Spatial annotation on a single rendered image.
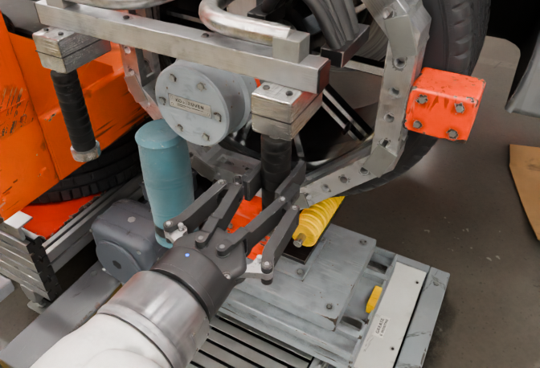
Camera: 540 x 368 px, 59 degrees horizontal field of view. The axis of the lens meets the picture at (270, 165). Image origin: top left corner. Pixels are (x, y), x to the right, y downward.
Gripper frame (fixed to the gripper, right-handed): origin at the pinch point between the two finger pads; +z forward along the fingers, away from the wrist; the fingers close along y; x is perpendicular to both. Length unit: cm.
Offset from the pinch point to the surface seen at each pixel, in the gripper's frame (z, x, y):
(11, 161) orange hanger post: 1, -19, -59
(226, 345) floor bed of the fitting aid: 17, -77, -23
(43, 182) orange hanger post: 6, -28, -59
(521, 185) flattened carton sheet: 131, -82, 39
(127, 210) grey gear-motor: 18, -42, -50
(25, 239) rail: 4, -49, -71
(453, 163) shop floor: 134, -83, 13
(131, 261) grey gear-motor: 9, -47, -42
